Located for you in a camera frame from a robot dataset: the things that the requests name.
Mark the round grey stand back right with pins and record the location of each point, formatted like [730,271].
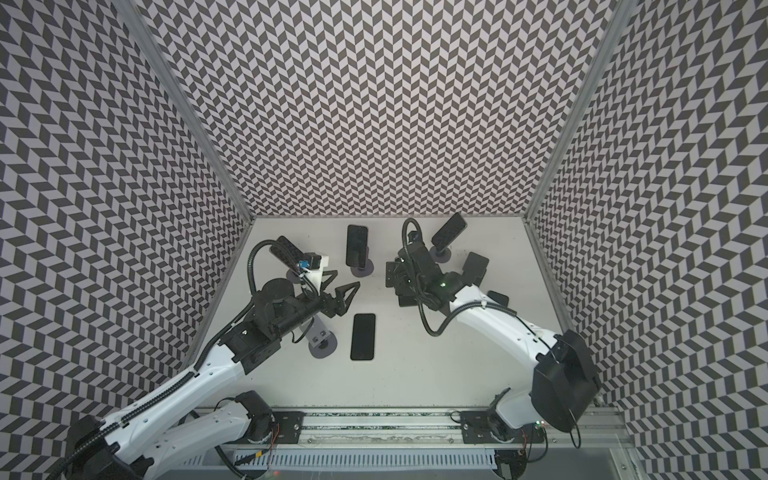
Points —
[440,255]

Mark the round grey stand back centre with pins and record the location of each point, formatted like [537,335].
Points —
[366,270]

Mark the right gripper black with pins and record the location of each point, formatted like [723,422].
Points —
[396,274]

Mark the white ventilation grille strip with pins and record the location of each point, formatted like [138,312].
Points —
[375,460]

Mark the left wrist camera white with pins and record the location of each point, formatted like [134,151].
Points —
[312,267]

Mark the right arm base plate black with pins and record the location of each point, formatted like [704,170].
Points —
[481,427]

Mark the round grey stand front left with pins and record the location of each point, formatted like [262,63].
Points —
[321,341]

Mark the round grey stand back left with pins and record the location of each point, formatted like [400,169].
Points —
[293,276]

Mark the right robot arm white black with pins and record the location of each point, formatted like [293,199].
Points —
[562,378]

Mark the round grey stand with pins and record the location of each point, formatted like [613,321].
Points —
[321,341]
[440,255]
[293,276]
[366,270]

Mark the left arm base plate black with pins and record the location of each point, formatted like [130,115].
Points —
[287,425]

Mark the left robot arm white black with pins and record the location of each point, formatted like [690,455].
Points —
[153,434]

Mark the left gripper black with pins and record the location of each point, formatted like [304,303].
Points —
[340,306]

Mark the black folding stand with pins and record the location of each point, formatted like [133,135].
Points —
[474,269]
[405,301]

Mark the aluminium mounting rail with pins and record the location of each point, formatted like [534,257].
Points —
[438,427]

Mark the white-edged phone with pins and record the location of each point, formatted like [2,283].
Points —
[363,337]

